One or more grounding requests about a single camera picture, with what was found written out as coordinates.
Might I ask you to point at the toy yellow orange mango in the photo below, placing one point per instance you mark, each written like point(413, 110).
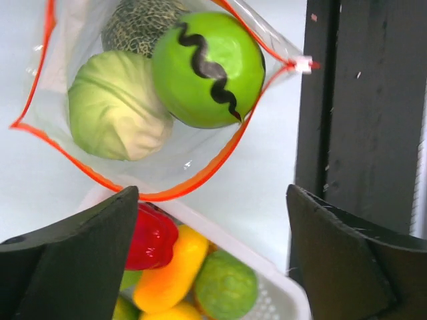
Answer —
point(161, 289)

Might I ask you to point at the clear zip top bag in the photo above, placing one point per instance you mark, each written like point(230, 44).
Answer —
point(72, 34)

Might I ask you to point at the toy green watermelon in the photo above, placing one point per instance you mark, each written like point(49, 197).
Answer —
point(207, 70)

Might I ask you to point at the toy red bell pepper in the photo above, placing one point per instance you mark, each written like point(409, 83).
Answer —
point(153, 240)

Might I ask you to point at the toy yellow lemon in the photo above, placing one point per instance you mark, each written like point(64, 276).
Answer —
point(181, 311)

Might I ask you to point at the toy green orange mango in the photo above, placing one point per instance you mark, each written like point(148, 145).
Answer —
point(125, 310)

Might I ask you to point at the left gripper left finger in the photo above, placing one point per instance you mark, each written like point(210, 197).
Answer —
point(71, 269)

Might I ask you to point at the white plastic basket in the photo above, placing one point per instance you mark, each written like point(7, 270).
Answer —
point(279, 297)

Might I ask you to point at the toy green lime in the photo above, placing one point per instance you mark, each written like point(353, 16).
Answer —
point(225, 288)

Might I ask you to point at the toy light green pear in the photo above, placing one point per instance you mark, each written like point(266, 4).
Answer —
point(129, 279)

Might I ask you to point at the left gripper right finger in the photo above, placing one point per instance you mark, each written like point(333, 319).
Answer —
point(352, 268)

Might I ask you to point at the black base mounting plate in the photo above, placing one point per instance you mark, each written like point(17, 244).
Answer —
point(361, 112)

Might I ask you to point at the toy green cabbage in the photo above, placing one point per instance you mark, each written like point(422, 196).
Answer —
point(114, 112)

